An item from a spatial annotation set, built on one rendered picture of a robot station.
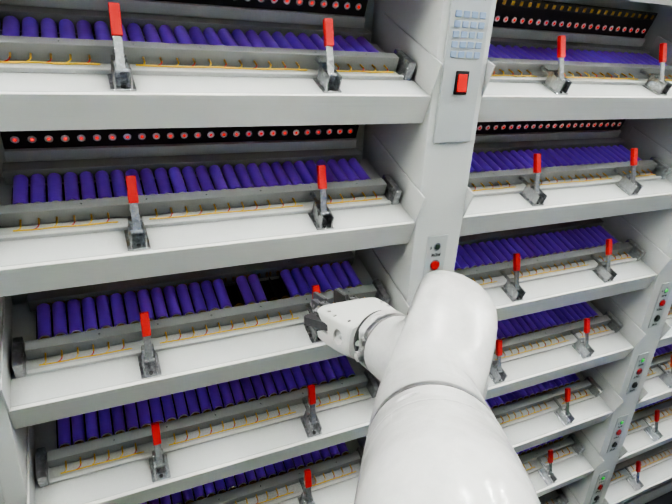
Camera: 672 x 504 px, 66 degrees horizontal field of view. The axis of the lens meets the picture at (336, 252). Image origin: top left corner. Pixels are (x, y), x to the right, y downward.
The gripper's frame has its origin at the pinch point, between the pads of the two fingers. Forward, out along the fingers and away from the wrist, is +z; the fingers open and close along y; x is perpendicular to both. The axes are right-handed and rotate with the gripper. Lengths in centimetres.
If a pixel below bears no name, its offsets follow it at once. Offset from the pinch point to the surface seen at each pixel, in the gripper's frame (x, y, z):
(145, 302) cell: -0.1, -25.9, 14.3
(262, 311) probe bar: -3.0, -8.3, 9.1
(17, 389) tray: -7.0, -43.8, 6.3
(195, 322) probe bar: -2.9, -19.3, 9.0
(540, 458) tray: -62, 70, 18
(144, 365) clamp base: -5.9, -27.7, 3.5
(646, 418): -64, 116, 20
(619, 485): -85, 108, 20
